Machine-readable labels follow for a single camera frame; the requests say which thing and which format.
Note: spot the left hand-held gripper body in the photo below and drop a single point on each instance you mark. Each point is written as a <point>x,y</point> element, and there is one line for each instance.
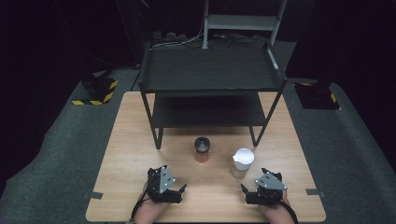
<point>163,196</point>

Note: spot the black two-tier shelf rack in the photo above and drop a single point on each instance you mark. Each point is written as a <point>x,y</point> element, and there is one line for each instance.
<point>211,68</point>

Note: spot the wristwatch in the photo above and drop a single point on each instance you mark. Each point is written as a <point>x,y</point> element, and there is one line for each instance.
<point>130,221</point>

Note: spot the jar with white lid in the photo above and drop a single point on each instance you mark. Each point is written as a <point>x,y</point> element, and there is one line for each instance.
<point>243,158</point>

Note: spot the grey metal stand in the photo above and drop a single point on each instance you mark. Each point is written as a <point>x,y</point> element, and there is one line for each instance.
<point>241,22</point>

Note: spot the person's right hand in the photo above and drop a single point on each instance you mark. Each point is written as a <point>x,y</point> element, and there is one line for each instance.
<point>275,210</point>

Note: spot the black power strip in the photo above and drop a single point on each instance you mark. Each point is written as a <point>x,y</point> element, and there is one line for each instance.
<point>169,37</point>

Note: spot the glass jar with metal lid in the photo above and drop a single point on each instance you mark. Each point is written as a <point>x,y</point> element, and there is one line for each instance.
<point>202,146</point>

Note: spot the black block with hazard stripes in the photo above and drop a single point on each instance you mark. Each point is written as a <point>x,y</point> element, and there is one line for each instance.
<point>317,98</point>
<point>96,90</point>

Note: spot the person's left hand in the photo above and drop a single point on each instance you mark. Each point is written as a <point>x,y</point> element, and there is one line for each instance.
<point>152,207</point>

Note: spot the grey felt floor mat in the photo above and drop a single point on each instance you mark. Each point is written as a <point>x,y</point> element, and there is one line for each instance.
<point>46,171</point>

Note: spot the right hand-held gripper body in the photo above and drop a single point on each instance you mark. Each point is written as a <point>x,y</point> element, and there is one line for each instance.
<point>264,196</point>

